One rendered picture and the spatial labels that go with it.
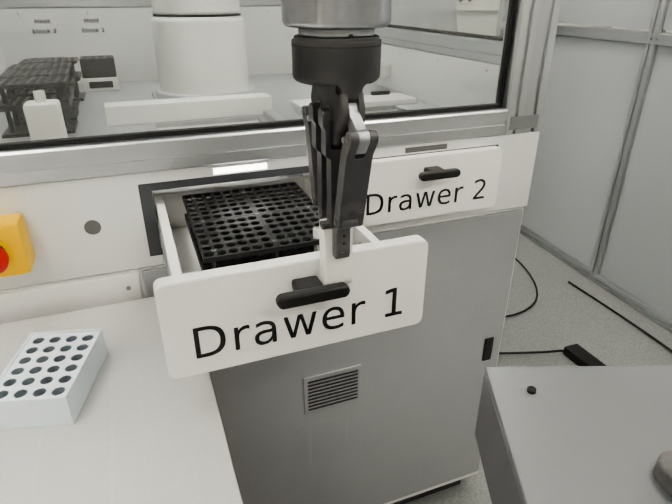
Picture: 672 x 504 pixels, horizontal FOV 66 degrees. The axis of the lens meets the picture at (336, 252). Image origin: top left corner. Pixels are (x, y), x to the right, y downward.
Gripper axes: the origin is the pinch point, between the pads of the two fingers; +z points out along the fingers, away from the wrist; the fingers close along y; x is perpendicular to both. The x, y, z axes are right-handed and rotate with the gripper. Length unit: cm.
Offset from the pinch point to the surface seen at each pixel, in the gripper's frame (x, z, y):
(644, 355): -142, 94, 58
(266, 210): 1.6, 3.9, 22.8
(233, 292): 10.3, 3.1, 1.1
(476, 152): -37.3, 1.4, 29.7
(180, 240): 13.1, 10.3, 31.3
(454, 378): -40, 53, 31
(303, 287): 3.8, 2.7, -1.1
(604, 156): -168, 39, 118
